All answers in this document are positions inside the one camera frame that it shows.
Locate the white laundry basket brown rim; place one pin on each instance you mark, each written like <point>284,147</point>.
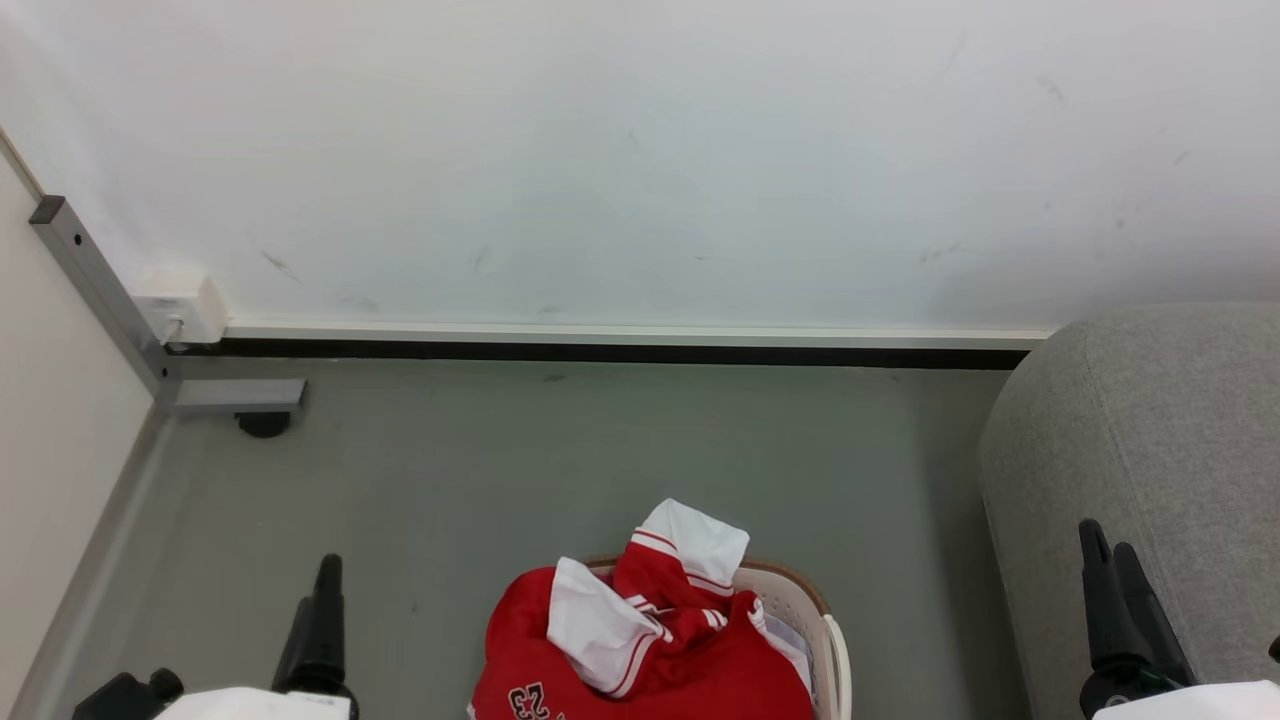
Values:
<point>818,625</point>

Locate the black left wrist fitting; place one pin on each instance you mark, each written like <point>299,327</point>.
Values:
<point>125,697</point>

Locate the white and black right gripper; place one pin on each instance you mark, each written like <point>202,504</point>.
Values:
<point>1180,702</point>

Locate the grey aluminium frame post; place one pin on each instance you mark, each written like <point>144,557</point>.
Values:
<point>100,290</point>

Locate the grey aluminium frame foot bar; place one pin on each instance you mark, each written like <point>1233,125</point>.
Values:
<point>238,395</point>

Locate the light grey cloth in basket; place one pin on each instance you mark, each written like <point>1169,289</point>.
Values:
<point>790,640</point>

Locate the red and white sports jersey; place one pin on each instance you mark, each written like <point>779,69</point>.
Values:
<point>700,670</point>

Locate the white wall socket box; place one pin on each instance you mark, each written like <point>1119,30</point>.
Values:
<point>185,308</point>

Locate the white and black skirting strip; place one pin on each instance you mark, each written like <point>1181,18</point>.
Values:
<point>620,342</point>

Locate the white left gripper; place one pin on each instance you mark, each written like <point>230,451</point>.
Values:
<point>260,705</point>

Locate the black round levelling foot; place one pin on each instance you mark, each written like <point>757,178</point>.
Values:
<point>263,424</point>

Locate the grey fabric sofa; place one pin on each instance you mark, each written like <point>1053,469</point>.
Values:
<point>1150,440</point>

